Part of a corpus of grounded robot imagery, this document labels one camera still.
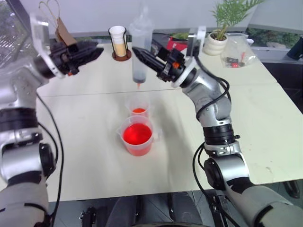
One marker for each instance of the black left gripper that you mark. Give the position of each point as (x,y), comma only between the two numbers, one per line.
(67,59)

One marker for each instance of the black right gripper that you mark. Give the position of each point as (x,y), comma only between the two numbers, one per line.
(174,65)

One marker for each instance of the large clear plastic syringe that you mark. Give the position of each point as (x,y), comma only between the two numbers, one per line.
(141,35)

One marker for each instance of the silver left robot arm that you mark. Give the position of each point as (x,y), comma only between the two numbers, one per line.
(19,163)

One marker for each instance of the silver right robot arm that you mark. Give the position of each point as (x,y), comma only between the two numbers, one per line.
(210,97)

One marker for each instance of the cup in black holder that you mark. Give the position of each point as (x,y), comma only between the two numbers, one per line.
(122,57)

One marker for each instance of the small clear measuring cup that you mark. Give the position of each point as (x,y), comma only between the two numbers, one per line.
(138,110)

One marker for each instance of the large clear measuring cup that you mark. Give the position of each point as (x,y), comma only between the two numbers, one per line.
(137,137)

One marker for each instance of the red and black box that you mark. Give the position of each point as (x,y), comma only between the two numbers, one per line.
(176,43)

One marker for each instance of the brown paper bag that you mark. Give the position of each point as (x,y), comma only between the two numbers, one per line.
(64,34)

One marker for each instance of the stack of white paper cups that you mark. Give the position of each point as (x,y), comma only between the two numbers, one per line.
(118,41)

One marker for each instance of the white ribbed plant pot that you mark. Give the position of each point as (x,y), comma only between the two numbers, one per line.
(215,46)

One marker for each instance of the clear plastic bag with parts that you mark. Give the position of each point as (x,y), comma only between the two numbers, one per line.
(236,55)

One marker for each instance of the green leafy plant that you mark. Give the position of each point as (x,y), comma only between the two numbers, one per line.
(228,11)

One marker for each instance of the dark rounded shape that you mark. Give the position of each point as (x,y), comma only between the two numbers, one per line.
(183,205)

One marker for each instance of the small black device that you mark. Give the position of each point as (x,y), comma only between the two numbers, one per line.
(93,216)

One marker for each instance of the black table leg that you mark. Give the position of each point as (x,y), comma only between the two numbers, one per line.
(291,189)

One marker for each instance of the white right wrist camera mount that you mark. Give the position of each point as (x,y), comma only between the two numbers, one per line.
(188,71)

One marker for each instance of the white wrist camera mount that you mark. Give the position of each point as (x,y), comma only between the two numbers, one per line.
(188,71)
(39,30)

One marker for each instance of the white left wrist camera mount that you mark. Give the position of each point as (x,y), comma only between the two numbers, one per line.
(39,30)

